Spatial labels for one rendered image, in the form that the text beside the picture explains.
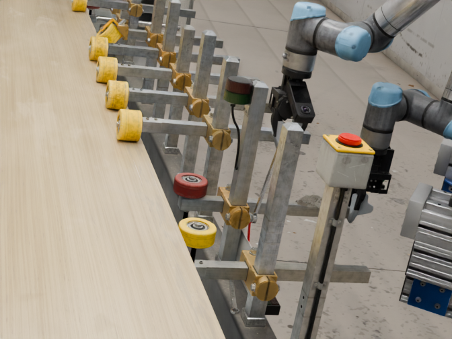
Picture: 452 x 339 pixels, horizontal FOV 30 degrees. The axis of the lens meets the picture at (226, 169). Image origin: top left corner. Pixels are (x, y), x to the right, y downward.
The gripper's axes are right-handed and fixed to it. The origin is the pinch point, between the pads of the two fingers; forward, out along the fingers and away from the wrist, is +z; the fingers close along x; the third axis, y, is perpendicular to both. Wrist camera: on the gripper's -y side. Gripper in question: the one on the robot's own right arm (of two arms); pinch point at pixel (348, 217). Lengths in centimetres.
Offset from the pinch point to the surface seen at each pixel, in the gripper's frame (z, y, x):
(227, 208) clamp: -3.3, -33.8, -5.2
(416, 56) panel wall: 65, 277, 486
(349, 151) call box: -39, -33, -58
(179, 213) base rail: 16, -35, 32
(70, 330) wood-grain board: -7, -75, -64
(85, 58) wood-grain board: -7, -58, 100
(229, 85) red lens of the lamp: -33, -39, -5
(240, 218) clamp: -2.2, -31.2, -8.0
